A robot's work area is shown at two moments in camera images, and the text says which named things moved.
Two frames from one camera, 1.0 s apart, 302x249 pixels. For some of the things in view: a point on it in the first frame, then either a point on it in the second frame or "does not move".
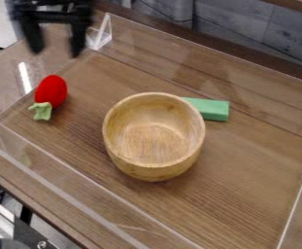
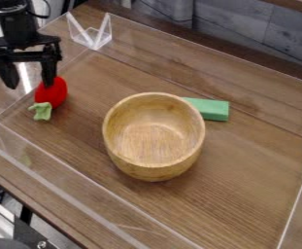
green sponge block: [215, 110] does not move
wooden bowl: [153, 132] does not move
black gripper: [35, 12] -> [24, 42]
